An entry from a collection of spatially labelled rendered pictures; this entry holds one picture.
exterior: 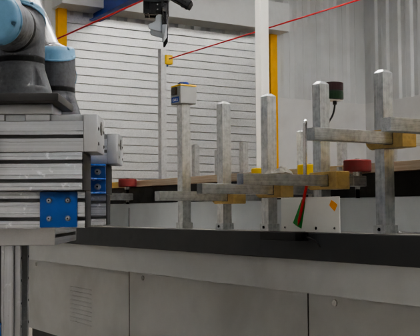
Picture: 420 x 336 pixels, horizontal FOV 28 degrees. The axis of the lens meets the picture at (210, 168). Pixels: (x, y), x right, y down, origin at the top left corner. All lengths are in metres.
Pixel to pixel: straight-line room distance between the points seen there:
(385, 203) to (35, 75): 0.94
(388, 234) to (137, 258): 1.43
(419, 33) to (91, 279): 8.98
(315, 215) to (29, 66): 0.91
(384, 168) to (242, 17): 9.53
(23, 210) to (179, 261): 1.12
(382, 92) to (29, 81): 0.90
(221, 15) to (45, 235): 9.48
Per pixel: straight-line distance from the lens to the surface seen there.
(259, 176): 2.21
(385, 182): 2.21
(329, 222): 2.35
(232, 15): 11.57
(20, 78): 2.04
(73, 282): 4.42
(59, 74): 2.54
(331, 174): 2.35
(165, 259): 3.15
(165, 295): 3.57
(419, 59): 12.45
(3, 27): 1.93
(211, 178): 3.20
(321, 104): 2.41
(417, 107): 12.39
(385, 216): 2.21
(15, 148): 2.02
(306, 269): 2.48
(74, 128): 2.00
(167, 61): 5.42
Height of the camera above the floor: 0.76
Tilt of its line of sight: 3 degrees up
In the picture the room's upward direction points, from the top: straight up
